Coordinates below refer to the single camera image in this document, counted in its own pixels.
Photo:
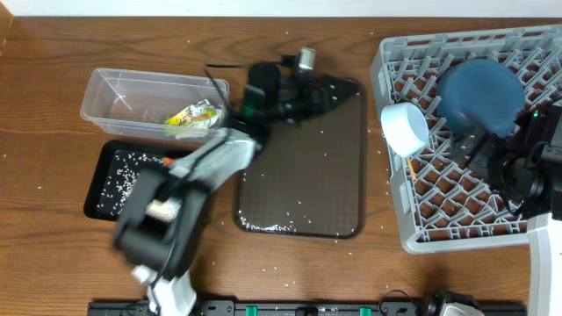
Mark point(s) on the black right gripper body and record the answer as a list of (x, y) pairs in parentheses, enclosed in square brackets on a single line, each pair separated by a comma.
[(488, 156)]

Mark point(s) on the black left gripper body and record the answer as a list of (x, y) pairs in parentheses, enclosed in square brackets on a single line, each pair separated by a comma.
[(292, 102)]

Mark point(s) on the blue plate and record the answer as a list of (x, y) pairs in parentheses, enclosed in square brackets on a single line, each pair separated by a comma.
[(480, 93)]

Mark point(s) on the light blue rice bowl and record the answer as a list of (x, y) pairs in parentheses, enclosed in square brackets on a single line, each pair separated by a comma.
[(405, 128)]

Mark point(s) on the yellow green foil wrapper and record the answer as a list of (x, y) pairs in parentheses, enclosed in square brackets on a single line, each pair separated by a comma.
[(200, 115)]

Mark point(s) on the white cooked rice pile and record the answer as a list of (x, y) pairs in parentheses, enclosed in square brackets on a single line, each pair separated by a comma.
[(120, 179)]

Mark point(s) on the white napkin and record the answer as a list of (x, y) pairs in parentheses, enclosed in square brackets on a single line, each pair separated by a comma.
[(198, 129)]

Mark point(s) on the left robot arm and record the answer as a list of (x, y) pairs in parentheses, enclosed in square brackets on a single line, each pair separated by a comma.
[(165, 215)]

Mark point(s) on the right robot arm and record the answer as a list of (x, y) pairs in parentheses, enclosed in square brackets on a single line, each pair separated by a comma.
[(524, 169)]

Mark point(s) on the grey dishwasher rack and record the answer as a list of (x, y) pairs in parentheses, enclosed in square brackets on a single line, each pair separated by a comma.
[(448, 208)]

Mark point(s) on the dark brown serving tray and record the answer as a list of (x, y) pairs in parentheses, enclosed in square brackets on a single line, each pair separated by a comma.
[(310, 179)]

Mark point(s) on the clear plastic bin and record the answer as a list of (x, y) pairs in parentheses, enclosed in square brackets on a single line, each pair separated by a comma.
[(136, 103)]

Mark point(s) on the black plastic bin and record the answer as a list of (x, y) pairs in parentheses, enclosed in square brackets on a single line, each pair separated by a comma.
[(108, 150)]

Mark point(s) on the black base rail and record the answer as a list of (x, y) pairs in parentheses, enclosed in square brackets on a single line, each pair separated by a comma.
[(394, 302)]

